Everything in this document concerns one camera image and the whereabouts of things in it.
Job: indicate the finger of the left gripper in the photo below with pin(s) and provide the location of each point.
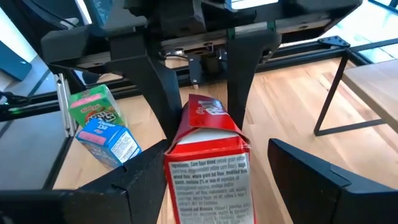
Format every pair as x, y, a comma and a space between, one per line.
245, 68
146, 74

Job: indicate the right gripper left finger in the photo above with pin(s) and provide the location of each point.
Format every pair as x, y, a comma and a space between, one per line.
77, 205

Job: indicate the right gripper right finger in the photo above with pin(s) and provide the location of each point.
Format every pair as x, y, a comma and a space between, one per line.
335, 199

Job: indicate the green Apple Jacks cereal box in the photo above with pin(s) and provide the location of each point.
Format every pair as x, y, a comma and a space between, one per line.
93, 105

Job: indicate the blue Rice Krispies cereal box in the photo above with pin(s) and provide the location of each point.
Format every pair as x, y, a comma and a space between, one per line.
105, 143

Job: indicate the red Froot Loops cereal box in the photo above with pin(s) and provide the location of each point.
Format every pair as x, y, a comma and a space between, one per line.
211, 149

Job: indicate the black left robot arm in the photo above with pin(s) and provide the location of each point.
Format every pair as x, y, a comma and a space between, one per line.
37, 25

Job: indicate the wooden shelf black legs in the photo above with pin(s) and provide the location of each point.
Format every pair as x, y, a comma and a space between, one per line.
376, 87

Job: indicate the silver metal bracket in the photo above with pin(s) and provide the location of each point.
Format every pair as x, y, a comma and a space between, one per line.
65, 105

